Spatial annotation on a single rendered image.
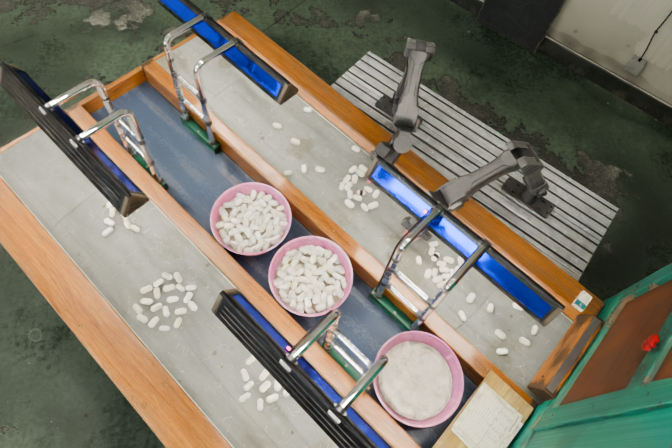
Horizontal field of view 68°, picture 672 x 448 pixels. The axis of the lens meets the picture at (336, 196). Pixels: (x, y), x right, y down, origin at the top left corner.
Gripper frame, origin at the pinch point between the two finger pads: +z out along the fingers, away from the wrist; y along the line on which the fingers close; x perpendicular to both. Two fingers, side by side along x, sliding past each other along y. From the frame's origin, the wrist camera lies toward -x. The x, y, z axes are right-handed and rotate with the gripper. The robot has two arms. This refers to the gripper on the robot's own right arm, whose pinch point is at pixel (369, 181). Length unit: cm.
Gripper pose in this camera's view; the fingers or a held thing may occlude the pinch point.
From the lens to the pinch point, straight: 171.5
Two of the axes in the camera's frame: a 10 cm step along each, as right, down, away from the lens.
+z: -5.7, 7.8, 2.5
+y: 7.3, 6.3, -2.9
